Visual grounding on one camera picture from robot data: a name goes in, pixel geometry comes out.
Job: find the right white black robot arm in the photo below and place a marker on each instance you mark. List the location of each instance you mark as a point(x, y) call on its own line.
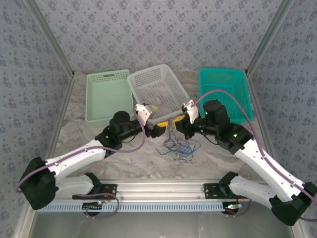
point(267, 171)

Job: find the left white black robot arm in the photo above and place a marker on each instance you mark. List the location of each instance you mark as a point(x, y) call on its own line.
point(74, 161)

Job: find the white plastic basket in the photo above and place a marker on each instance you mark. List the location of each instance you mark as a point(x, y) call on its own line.
point(158, 86)

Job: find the light green plastic basket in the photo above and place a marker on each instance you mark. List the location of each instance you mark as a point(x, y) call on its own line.
point(106, 99)

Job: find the marble print table cloth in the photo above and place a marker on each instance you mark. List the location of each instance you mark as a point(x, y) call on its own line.
point(148, 168)

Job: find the teal plastic basket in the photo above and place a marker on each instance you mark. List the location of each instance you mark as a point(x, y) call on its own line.
point(223, 74)

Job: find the small black circuit board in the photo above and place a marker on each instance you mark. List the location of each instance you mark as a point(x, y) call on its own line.
point(232, 207)
point(92, 206)

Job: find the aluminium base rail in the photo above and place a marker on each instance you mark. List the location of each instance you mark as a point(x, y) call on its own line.
point(161, 189)

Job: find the aluminium frame post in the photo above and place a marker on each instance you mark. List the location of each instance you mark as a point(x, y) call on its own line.
point(267, 37)
point(52, 37)

